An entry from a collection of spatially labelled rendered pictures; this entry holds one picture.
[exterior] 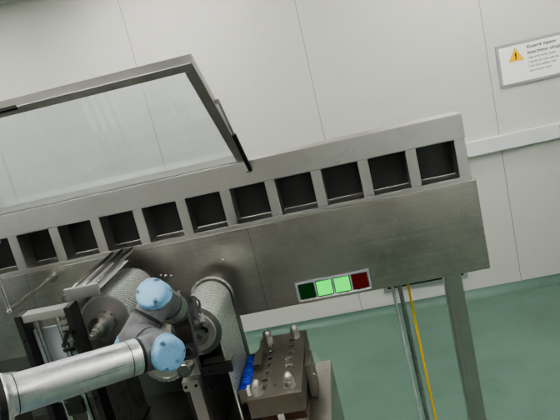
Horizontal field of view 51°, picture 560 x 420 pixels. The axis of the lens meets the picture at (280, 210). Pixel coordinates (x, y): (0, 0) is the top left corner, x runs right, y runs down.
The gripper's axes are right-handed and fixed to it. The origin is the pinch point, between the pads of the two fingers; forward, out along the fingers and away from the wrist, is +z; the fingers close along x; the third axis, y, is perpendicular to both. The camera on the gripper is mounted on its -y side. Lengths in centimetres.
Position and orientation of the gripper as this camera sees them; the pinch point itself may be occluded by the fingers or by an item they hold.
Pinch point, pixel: (200, 337)
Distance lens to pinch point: 169.6
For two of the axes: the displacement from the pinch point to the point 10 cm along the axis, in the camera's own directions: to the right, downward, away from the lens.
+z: 2.0, 4.3, 8.8
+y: -1.3, -8.8, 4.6
